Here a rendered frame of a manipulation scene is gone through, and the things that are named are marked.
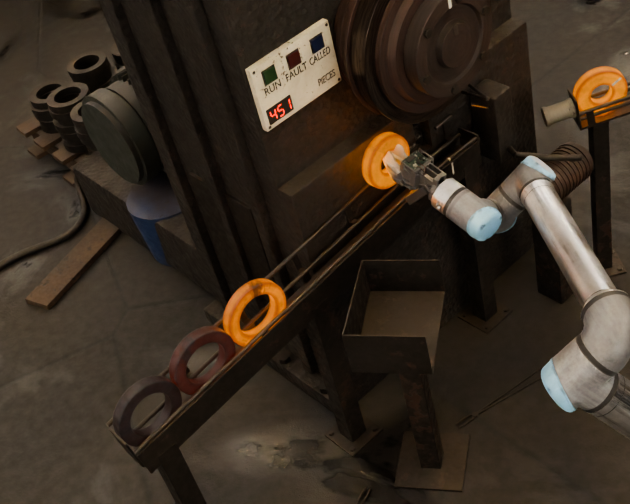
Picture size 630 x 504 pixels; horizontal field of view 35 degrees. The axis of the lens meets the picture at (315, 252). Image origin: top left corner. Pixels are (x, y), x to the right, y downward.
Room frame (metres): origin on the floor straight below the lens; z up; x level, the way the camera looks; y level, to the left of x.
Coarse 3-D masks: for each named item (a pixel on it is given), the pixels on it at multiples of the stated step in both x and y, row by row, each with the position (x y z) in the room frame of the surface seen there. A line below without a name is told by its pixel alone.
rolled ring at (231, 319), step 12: (240, 288) 1.91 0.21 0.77; (252, 288) 1.90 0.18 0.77; (264, 288) 1.91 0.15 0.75; (276, 288) 1.93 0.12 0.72; (240, 300) 1.88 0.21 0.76; (276, 300) 1.92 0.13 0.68; (228, 312) 1.87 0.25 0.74; (240, 312) 1.87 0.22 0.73; (276, 312) 1.92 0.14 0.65; (228, 324) 1.85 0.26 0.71; (264, 324) 1.91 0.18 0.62; (240, 336) 1.86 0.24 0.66; (252, 336) 1.87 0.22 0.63
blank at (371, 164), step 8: (376, 136) 2.20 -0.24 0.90; (384, 136) 2.19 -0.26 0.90; (392, 136) 2.19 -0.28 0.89; (400, 136) 2.20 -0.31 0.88; (376, 144) 2.17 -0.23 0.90; (384, 144) 2.17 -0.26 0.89; (392, 144) 2.18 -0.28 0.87; (400, 144) 2.20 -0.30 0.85; (368, 152) 2.16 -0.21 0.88; (376, 152) 2.15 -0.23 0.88; (384, 152) 2.17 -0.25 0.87; (408, 152) 2.21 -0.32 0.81; (368, 160) 2.15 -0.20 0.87; (376, 160) 2.15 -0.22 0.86; (368, 168) 2.14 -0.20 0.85; (376, 168) 2.14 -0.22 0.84; (384, 168) 2.20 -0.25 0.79; (368, 176) 2.14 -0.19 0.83; (376, 176) 2.14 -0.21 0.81; (384, 176) 2.15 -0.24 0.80; (376, 184) 2.14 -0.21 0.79; (384, 184) 2.15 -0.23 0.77; (392, 184) 2.16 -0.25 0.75
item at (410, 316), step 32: (384, 288) 1.92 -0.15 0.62; (416, 288) 1.89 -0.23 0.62; (352, 320) 1.78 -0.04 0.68; (384, 320) 1.83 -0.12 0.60; (416, 320) 1.79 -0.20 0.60; (352, 352) 1.70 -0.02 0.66; (384, 352) 1.66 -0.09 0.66; (416, 352) 1.63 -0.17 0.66; (416, 384) 1.77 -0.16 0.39; (416, 416) 1.78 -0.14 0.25; (416, 448) 1.86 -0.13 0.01; (448, 448) 1.82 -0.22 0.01; (416, 480) 1.75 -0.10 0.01; (448, 480) 1.72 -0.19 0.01
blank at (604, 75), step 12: (588, 72) 2.38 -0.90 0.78; (600, 72) 2.36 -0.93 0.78; (612, 72) 2.36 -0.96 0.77; (576, 84) 2.39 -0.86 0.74; (588, 84) 2.36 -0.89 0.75; (600, 84) 2.36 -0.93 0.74; (612, 84) 2.36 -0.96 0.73; (624, 84) 2.35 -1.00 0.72; (576, 96) 2.37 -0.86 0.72; (588, 96) 2.36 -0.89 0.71; (612, 96) 2.36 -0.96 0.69; (588, 108) 2.36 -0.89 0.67
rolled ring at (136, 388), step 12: (144, 384) 1.72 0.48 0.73; (156, 384) 1.72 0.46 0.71; (168, 384) 1.74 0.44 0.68; (132, 396) 1.69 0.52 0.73; (144, 396) 1.70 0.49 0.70; (168, 396) 1.74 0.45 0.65; (180, 396) 1.75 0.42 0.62; (120, 408) 1.68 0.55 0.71; (132, 408) 1.68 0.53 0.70; (168, 408) 1.74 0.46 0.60; (120, 420) 1.66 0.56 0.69; (156, 420) 1.73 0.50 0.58; (120, 432) 1.66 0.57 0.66; (132, 432) 1.67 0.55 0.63; (144, 432) 1.70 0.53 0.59; (132, 444) 1.66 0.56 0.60
